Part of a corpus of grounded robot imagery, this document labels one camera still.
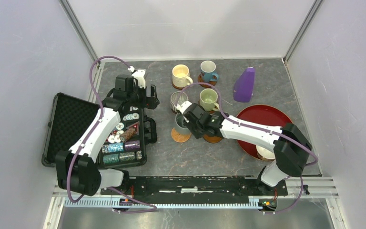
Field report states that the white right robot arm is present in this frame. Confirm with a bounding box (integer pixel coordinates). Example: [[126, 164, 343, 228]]
[[175, 101, 312, 195]]

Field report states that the purple plastic object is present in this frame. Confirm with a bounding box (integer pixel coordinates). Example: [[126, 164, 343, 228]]
[[233, 67, 255, 103]]

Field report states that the all in triangle card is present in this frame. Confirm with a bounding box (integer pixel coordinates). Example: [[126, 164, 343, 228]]
[[126, 121, 140, 135]]

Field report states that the black poker chip case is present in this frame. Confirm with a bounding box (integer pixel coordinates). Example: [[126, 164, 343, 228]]
[[41, 93, 157, 169]]

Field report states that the pale green cup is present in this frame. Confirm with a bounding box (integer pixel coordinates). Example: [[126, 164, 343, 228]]
[[200, 88, 220, 112]]

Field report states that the red round tray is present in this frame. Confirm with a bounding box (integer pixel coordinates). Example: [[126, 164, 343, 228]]
[[237, 104, 293, 160]]

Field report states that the blue white cup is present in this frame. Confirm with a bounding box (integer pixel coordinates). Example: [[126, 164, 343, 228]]
[[200, 60, 219, 83]]

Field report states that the grey ribbed mug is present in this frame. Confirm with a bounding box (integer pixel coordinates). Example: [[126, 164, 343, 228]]
[[170, 91, 189, 114]]

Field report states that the brown poker chip stack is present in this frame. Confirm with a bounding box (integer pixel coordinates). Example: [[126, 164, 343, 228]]
[[120, 129, 135, 142]]

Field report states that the brown wooden coaster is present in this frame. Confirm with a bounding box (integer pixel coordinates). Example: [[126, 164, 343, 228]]
[[172, 82, 190, 90], [203, 135, 223, 144], [197, 74, 217, 88], [198, 100, 215, 114]]

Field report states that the cream ribbed mug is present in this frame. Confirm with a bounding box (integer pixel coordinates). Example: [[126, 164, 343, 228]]
[[172, 64, 193, 87]]

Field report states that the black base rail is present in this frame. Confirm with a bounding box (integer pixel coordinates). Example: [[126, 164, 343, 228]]
[[119, 176, 288, 204]]

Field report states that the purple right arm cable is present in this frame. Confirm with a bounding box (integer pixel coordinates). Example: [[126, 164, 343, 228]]
[[176, 82, 319, 216]]

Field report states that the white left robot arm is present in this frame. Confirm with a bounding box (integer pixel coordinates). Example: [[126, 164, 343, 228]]
[[55, 67, 160, 198]]

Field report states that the plain grey mug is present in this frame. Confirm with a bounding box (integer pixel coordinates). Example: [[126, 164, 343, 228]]
[[174, 114, 191, 135]]

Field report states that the woven rattan coaster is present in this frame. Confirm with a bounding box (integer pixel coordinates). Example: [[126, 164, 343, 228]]
[[171, 128, 191, 143]]

